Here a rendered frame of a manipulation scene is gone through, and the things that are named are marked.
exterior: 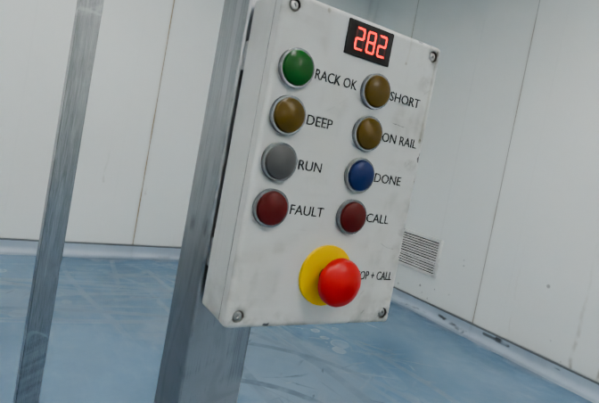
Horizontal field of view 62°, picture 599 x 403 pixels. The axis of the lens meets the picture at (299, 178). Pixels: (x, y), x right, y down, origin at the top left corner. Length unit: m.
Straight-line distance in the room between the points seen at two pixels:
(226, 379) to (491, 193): 3.39
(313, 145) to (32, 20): 3.63
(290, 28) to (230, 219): 0.15
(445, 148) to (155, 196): 2.34
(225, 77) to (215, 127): 0.05
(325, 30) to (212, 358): 0.30
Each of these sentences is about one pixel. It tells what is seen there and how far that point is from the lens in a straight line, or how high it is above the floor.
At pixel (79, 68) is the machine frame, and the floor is 1.18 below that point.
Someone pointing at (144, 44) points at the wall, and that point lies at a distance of 4.08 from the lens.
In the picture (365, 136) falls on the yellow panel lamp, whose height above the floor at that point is 1.09.
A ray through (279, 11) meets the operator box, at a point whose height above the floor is 1.17.
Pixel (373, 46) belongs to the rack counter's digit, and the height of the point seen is 1.16.
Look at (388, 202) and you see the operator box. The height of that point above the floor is 1.04.
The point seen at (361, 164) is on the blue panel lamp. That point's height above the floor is 1.07.
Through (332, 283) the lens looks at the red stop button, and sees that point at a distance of 0.40.
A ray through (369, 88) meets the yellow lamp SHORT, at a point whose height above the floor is 1.13.
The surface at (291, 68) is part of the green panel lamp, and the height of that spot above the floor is 1.13.
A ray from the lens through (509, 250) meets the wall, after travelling 3.67.
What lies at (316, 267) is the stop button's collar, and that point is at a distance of 0.42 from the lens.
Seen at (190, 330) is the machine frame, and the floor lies 0.90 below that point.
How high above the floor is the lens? 1.07
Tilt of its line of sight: 3 degrees down
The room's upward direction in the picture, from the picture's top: 11 degrees clockwise
